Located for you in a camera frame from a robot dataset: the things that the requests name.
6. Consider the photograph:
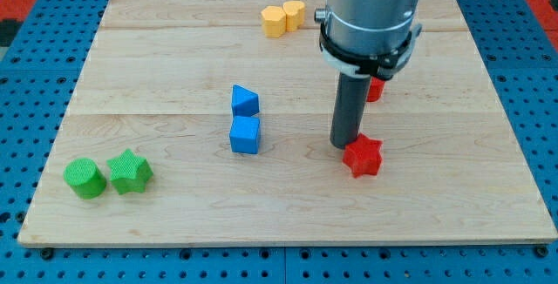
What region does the red circle block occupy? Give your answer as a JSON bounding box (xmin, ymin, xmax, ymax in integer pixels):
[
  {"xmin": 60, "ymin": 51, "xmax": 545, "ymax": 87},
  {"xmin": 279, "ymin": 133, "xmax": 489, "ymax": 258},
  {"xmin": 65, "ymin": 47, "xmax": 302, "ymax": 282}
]
[{"xmin": 366, "ymin": 78, "xmax": 385, "ymax": 102}]

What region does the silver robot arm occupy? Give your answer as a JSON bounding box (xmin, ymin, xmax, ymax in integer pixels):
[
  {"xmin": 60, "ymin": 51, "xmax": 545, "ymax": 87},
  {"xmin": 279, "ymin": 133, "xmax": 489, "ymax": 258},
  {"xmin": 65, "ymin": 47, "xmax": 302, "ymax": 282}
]
[{"xmin": 315, "ymin": 0, "xmax": 421, "ymax": 81}]

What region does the red star block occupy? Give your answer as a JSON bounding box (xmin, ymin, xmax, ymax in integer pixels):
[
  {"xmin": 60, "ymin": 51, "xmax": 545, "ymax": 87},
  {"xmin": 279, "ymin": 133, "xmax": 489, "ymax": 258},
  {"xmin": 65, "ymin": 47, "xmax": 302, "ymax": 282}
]
[{"xmin": 342, "ymin": 133, "xmax": 384, "ymax": 178}]

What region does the green star block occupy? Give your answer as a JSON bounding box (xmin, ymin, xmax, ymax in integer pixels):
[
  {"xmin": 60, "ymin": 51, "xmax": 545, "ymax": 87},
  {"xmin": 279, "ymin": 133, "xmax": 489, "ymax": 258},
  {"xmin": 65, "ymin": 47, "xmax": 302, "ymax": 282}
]
[{"xmin": 106, "ymin": 149, "xmax": 153, "ymax": 195}]

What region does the blue cube block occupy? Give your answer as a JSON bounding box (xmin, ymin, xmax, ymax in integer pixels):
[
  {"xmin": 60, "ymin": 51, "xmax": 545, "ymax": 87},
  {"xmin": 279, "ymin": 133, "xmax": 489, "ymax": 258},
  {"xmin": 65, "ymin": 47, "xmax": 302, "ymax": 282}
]
[{"xmin": 229, "ymin": 116, "xmax": 260, "ymax": 154}]

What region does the blue triangle block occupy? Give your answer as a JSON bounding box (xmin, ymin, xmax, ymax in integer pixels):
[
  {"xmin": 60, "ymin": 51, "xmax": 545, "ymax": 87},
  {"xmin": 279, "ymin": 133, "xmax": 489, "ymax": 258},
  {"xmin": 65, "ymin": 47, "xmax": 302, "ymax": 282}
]
[{"xmin": 231, "ymin": 85, "xmax": 260, "ymax": 117}]

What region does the light wooden board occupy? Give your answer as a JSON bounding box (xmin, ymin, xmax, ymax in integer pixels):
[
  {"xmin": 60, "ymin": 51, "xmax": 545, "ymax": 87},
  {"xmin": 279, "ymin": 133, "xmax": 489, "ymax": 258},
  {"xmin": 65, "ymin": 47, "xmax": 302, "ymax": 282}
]
[{"xmin": 17, "ymin": 0, "xmax": 557, "ymax": 248}]

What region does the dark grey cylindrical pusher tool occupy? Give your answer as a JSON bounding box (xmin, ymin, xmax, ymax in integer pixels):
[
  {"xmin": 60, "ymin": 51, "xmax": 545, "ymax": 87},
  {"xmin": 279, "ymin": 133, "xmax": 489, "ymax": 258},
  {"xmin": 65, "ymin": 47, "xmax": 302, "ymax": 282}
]
[{"xmin": 330, "ymin": 73, "xmax": 371, "ymax": 149}]

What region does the yellow hexagon block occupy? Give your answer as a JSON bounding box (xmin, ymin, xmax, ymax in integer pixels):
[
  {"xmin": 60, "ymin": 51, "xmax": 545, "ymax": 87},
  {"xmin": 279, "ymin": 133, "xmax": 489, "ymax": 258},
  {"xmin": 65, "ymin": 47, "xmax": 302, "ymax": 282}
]
[{"xmin": 261, "ymin": 6, "xmax": 286, "ymax": 38}]

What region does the yellow heart block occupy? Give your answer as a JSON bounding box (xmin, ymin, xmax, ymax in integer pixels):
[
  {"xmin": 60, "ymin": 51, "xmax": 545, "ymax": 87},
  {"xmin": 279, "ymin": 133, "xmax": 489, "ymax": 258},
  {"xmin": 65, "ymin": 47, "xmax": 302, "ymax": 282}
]
[{"xmin": 282, "ymin": 0, "xmax": 306, "ymax": 32}]

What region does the green cylinder block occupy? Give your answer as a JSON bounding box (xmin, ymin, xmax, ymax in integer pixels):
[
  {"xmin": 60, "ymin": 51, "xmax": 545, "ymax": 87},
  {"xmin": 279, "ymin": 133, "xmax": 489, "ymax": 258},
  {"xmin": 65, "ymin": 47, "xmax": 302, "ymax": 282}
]
[{"xmin": 63, "ymin": 158, "xmax": 106, "ymax": 199}]

